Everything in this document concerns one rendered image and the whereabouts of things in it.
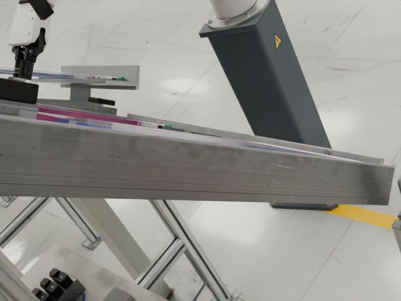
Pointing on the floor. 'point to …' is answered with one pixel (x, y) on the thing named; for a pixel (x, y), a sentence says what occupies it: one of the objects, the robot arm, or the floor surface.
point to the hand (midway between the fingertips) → (23, 70)
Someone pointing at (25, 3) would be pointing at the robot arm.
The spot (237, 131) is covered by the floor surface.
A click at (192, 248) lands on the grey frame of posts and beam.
